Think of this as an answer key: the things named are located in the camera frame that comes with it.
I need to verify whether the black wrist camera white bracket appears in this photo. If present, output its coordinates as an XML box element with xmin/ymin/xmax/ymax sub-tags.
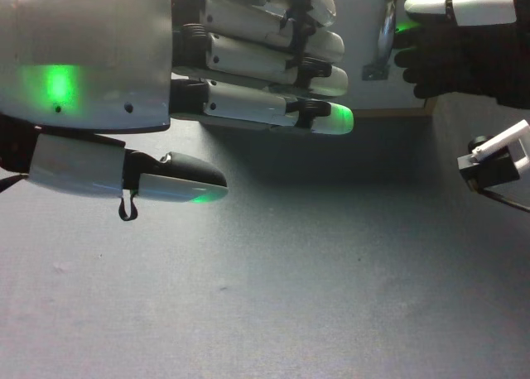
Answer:
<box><xmin>456</xmin><ymin>120</ymin><xmax>530</xmax><ymax>213</ymax></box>

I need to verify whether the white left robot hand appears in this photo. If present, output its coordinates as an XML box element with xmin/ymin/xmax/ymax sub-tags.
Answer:
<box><xmin>0</xmin><ymin>0</ymin><xmax>355</xmax><ymax>223</ymax></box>

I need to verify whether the grey table cloth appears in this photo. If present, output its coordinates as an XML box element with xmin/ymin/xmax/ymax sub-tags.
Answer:
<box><xmin>0</xmin><ymin>92</ymin><xmax>530</xmax><ymax>379</ymax></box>

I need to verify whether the chrome door handle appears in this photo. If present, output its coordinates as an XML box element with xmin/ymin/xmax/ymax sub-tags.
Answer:
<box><xmin>362</xmin><ymin>0</ymin><xmax>411</xmax><ymax>82</ymax></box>

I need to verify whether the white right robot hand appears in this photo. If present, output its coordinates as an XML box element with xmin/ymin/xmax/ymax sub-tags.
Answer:
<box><xmin>393</xmin><ymin>0</ymin><xmax>530</xmax><ymax>111</ymax></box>

